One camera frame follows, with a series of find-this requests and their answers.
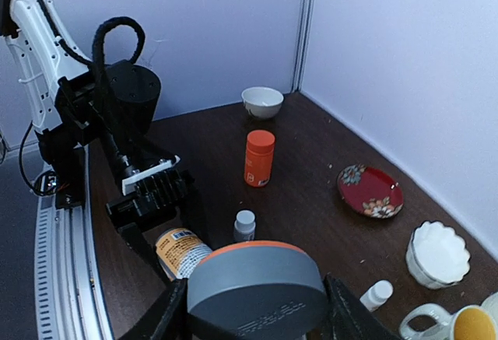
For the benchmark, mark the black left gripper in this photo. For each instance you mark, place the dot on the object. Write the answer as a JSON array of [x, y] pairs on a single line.
[[134, 213]]

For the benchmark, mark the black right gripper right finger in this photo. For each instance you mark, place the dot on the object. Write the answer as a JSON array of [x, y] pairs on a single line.
[[347, 318]]

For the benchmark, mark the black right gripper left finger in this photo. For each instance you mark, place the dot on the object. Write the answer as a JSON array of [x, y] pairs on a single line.
[[166, 318]]

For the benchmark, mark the small white pill bottle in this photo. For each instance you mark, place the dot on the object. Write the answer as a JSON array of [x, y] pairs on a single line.
[[244, 226]]

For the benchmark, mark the orange pill bottle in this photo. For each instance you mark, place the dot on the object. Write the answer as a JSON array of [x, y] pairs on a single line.
[[260, 147]]

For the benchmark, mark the amber bottle grey cap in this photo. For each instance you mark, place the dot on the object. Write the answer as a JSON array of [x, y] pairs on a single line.
[[179, 251]]

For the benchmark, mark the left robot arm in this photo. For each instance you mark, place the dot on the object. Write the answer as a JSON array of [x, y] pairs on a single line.
[[108, 97]]

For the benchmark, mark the white scalloped bowl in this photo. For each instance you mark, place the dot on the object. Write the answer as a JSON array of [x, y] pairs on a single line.
[[436, 256]]

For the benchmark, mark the floral mug yellow inside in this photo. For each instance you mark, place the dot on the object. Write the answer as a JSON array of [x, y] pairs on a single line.
[[457, 314]]

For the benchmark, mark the red floral plate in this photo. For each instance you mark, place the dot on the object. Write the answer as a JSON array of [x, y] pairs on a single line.
[[370, 192]]

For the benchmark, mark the plain white ceramic bowl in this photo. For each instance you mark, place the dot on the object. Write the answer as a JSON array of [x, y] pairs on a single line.
[[262, 103]]

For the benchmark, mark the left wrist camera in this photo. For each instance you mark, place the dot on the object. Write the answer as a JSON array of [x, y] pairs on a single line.
[[164, 180]]

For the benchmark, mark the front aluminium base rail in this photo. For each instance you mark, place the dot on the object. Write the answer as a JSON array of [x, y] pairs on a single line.
[[69, 302]]

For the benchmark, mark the left aluminium frame post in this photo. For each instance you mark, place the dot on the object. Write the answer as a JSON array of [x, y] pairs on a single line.
[[303, 33]]

